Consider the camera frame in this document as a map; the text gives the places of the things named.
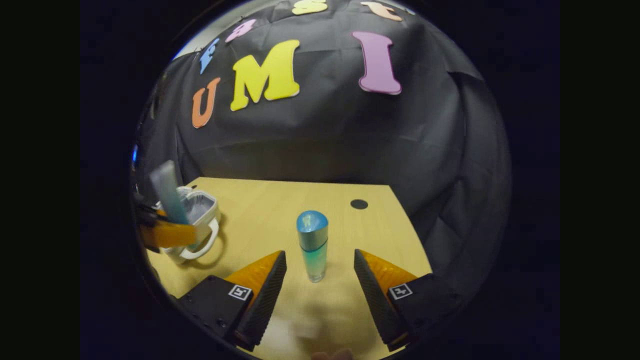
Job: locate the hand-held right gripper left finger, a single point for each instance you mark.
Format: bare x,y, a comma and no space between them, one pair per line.
265,300

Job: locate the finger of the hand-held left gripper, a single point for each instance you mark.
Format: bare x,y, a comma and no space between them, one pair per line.
147,212
170,236

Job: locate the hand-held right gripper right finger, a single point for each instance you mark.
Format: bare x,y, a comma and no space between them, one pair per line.
375,295

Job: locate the pale teal cosmetic tube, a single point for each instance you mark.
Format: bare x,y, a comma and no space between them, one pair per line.
167,192

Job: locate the small white suitcase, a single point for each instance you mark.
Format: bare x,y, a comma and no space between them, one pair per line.
202,210

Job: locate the teal bottle with blue cap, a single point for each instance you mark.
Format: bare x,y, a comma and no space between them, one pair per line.
313,245

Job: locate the black backdrop cloth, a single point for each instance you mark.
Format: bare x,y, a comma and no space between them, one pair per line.
320,125

